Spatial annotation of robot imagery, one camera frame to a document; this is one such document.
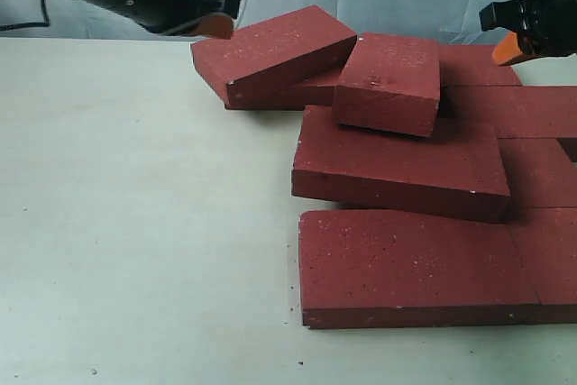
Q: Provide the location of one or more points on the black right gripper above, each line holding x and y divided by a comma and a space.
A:
550, 26

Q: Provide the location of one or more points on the small top red brick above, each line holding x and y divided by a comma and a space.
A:
390, 83

